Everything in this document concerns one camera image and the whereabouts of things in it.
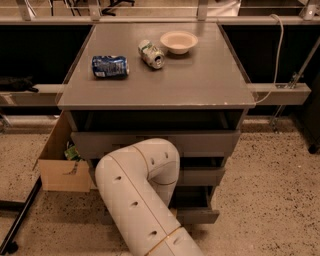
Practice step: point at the grey bottom drawer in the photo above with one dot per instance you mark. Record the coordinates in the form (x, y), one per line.
(193, 204)

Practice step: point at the grey drawer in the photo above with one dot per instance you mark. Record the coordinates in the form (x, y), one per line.
(94, 145)
(193, 204)
(203, 176)

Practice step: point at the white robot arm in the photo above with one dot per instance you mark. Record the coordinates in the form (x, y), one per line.
(136, 184)

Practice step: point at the grey drawer cabinet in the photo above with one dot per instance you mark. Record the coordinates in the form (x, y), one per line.
(202, 90)

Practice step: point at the grey middle drawer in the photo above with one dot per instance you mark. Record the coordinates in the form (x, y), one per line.
(203, 176)

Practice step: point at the grey top drawer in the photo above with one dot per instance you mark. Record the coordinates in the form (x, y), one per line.
(94, 145)

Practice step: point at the green white soda can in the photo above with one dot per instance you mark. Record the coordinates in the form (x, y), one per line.
(151, 54)

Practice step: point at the blue crushed soda can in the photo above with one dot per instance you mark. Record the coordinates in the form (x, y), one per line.
(110, 66)

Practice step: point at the white paper bowl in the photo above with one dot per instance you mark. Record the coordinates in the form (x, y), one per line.
(179, 42)

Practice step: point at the green packet in box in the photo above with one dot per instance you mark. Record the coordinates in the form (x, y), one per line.
(71, 153)

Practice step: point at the cardboard box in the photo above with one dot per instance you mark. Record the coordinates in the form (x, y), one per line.
(57, 172)

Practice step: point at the diagonal metal strut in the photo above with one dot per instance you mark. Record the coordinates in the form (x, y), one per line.
(305, 63)

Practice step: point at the black object on ledge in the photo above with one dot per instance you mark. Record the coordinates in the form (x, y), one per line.
(17, 84)

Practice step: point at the metal frame rail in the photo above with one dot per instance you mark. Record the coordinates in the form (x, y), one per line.
(264, 93)

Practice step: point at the black floor rail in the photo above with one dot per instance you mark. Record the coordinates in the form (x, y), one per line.
(9, 245)

